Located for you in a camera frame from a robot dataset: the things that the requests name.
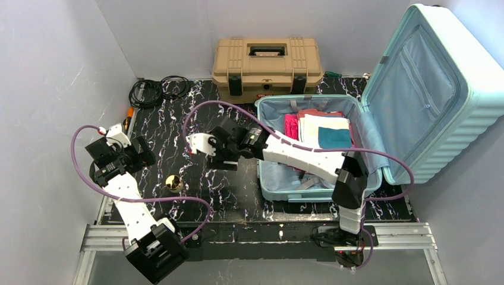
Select black coiled cable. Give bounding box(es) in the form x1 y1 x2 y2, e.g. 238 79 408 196
129 75 192 109

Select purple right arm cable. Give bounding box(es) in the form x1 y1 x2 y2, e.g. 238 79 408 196
182 100 415 272

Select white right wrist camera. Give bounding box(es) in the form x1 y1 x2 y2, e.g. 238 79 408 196
185 133 217 157

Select green handled screwdriver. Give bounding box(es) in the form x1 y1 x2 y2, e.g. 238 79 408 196
324 71 342 78

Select magenta shorts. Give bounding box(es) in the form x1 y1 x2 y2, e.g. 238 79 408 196
284 114 299 140

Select gold round compact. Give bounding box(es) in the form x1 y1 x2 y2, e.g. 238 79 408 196
165 175 184 193

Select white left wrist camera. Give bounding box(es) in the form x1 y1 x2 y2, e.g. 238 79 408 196
98 123 131 147

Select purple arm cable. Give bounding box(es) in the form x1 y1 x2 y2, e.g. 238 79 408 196
182 100 415 272
70 125 214 252

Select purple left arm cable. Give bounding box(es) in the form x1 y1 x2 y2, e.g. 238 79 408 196
70 125 214 252

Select tan plastic toolbox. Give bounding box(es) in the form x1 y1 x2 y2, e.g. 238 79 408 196
212 37 324 105

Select teal and beige towel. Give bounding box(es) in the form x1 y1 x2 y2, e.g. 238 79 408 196
298 115 353 149

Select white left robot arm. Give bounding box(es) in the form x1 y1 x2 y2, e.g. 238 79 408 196
86 137 189 284

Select orange handled screwdriver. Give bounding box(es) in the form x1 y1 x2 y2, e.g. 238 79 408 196
122 107 135 132

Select light blue suitcase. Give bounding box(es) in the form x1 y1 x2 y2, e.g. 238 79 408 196
255 4 503 195

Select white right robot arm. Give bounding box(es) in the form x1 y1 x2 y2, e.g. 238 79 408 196
186 117 369 235

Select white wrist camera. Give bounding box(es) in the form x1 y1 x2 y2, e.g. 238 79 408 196
98 123 131 147
185 133 217 157

